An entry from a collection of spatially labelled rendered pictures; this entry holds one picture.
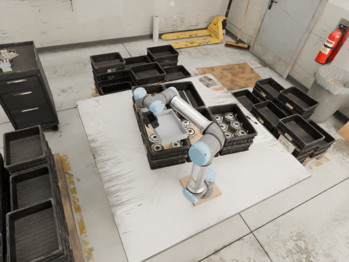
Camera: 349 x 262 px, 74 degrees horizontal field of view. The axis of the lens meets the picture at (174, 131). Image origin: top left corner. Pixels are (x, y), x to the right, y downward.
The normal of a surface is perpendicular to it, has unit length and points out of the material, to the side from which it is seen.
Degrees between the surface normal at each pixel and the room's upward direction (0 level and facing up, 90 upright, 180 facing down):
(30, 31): 90
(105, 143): 0
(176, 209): 0
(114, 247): 0
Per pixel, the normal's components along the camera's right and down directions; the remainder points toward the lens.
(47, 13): 0.45, 0.68
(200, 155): -0.65, 0.41
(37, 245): 0.10, -0.68
